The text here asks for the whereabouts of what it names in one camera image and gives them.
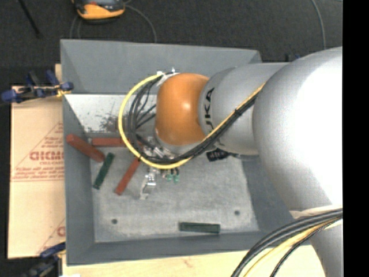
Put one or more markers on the grey metal bin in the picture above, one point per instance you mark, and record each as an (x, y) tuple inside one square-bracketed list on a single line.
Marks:
[(184, 206)]

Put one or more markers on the red-brown flat block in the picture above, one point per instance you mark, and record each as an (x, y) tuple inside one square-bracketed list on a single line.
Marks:
[(127, 177), (108, 142), (85, 148)]

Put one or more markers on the dark green flat block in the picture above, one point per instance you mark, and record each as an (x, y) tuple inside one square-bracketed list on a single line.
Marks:
[(199, 227), (103, 170)]

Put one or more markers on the brown cardboard board red print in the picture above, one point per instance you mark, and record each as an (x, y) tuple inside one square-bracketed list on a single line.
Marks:
[(34, 200)]

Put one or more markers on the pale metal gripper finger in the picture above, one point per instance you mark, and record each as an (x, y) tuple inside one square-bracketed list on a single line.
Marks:
[(151, 188), (146, 183)]

